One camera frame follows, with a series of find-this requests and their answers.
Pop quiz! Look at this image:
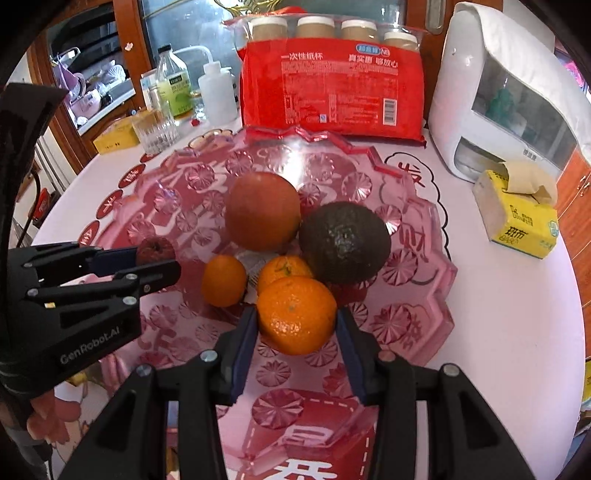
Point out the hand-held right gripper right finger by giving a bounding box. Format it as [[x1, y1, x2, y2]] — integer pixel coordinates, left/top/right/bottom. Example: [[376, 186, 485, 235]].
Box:
[[335, 308, 541, 480]]

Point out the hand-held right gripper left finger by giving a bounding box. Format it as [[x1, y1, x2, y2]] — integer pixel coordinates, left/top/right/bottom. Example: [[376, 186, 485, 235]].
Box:
[[60, 307, 259, 480]]

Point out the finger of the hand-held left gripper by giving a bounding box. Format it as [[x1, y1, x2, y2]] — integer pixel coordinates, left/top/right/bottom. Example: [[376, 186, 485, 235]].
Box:
[[25, 260, 182, 324], [9, 241, 139, 282]]

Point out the small red lychee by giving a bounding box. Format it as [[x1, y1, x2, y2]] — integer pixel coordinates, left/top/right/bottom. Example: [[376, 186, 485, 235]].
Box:
[[137, 237, 177, 266]]

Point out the orange tangerine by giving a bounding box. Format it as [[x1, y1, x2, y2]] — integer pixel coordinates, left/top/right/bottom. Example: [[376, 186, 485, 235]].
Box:
[[202, 255, 249, 308], [257, 255, 315, 296], [257, 276, 338, 356]]

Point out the pink glass fruit bowl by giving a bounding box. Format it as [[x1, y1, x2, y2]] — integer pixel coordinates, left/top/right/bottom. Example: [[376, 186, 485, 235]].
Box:
[[78, 127, 458, 476]]

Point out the dark avocado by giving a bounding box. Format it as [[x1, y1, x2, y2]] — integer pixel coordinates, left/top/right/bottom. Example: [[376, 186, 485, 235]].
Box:
[[299, 202, 392, 285]]

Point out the red apple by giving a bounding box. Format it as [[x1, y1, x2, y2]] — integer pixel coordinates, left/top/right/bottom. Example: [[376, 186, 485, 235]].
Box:
[[225, 172, 302, 253]]

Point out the person's left hand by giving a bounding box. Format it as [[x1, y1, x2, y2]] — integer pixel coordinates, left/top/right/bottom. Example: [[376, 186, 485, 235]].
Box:
[[25, 394, 61, 446]]

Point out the pink patterned clothing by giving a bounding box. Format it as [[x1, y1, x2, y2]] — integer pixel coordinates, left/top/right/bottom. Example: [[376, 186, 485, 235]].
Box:
[[46, 355, 139, 480]]

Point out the flat yellow box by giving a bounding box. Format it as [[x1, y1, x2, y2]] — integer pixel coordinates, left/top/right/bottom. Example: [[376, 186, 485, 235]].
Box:
[[92, 116, 141, 154]]

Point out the clear drinking glass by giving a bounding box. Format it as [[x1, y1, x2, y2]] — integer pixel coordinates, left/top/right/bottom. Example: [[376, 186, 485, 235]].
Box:
[[132, 110, 180, 155]]

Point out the kitchen counter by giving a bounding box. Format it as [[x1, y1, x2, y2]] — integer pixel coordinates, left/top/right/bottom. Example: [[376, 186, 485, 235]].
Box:
[[48, 28, 141, 137]]

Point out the printed cartoon tablecloth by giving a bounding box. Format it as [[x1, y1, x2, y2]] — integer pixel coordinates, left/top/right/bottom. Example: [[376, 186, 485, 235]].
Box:
[[11, 115, 585, 480]]

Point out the clear bottle green label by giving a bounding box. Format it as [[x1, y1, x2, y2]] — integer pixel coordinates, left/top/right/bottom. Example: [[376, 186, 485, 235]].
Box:
[[154, 45, 195, 118]]

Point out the white squeeze bottle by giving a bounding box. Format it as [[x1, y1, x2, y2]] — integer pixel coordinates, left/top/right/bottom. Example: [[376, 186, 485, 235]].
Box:
[[173, 46, 238, 124]]

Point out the yellow tissue box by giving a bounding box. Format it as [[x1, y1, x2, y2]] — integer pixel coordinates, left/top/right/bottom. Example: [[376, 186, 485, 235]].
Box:
[[472, 161, 560, 260]]

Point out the red paper cup package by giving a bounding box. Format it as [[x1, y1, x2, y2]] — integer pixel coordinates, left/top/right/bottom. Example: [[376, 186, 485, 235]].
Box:
[[224, 14, 428, 148]]

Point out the white countertop appliance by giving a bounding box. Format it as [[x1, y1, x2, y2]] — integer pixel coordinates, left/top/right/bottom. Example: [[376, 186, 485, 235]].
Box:
[[427, 2, 591, 181]]

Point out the wooden wall cabinet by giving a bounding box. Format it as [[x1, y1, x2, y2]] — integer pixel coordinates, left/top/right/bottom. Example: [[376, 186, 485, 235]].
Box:
[[551, 148, 591, 259]]

